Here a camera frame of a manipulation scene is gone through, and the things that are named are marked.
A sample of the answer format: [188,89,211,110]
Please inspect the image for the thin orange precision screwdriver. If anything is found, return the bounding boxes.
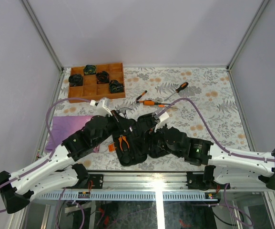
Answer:
[158,104,179,110]

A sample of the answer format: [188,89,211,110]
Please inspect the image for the orange handled pliers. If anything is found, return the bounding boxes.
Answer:
[118,135,130,152]

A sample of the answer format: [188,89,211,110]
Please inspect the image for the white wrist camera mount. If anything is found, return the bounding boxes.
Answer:
[154,112,169,133]
[90,97,112,116]

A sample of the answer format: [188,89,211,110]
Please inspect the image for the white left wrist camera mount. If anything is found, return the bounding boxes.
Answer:
[90,97,112,116]

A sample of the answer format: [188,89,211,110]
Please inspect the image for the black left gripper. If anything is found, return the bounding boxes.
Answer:
[94,110,135,148]

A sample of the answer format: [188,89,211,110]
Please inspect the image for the orange handled utility knife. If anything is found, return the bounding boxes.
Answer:
[139,100,170,106]

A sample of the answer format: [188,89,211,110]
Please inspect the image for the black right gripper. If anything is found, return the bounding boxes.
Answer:
[131,120,183,158]

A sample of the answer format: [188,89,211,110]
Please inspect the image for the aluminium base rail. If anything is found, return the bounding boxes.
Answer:
[22,171,275,201]

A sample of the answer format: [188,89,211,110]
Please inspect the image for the black handled steel hammer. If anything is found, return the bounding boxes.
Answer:
[116,107,132,119]

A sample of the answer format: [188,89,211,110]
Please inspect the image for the black rolled tape top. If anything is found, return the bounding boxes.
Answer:
[83,65,97,75]

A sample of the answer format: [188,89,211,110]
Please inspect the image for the large orange black screwdriver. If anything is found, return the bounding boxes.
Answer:
[164,82,189,101]

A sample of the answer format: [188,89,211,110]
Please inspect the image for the black rolled tape middle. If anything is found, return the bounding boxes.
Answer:
[96,71,110,84]

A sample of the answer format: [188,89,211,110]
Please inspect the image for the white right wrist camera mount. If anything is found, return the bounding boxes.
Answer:
[154,112,169,133]

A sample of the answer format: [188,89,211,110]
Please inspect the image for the black rolled tape left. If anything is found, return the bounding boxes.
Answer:
[68,74,83,87]

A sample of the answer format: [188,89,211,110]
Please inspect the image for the orange wooden compartment tray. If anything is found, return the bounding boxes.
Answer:
[68,62,126,103]

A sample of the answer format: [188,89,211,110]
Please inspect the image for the black rolled tape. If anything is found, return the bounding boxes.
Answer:
[83,65,97,75]
[109,80,124,94]
[68,74,83,87]
[96,71,110,84]

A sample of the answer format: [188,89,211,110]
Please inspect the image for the black rolled tape right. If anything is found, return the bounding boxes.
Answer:
[109,80,124,94]

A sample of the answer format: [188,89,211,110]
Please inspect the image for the floral patterned table mat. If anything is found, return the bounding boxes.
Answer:
[38,67,257,172]

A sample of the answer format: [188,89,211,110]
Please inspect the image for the orange case latch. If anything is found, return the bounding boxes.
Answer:
[108,143,116,152]

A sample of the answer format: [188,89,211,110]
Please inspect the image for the purple folded cloth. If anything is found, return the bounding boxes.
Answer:
[51,115,93,146]

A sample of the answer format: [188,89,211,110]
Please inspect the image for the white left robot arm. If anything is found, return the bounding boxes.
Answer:
[0,110,135,214]

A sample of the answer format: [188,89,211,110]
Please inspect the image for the small orange black screwdriver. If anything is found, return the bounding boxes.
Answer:
[135,90,147,104]

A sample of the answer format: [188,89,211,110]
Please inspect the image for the black plastic tool case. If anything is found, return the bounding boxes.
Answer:
[112,114,157,167]

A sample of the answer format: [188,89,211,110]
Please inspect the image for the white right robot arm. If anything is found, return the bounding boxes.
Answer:
[149,126,275,191]

